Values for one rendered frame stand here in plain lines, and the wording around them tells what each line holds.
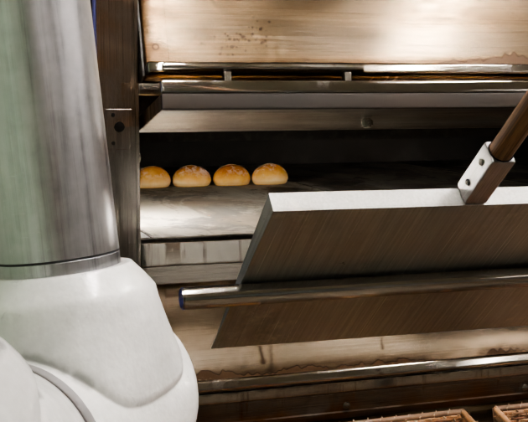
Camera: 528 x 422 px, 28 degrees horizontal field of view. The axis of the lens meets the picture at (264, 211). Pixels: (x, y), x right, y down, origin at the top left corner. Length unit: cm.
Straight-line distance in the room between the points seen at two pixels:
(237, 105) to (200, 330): 41
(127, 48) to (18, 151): 89
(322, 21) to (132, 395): 109
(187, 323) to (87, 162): 96
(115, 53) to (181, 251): 34
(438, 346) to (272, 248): 66
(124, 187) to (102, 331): 91
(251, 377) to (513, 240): 53
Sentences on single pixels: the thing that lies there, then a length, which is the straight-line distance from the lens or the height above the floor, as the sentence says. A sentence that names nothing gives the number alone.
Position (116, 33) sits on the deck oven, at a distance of 170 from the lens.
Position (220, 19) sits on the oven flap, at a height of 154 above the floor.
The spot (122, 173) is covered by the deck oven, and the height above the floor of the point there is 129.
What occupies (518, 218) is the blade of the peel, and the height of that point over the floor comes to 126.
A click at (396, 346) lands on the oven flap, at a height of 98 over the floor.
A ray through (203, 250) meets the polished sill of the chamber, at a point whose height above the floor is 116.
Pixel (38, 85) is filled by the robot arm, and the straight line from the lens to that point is 83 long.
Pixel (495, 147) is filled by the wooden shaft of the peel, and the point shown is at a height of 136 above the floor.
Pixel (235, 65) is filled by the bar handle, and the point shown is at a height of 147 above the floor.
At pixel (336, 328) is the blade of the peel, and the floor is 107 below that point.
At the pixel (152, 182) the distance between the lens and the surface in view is 264.
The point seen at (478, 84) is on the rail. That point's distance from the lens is 176.
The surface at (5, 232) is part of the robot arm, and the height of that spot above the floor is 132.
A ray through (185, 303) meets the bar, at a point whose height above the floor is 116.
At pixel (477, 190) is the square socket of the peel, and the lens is 135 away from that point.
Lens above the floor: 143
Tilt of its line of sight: 7 degrees down
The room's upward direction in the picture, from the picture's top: straight up
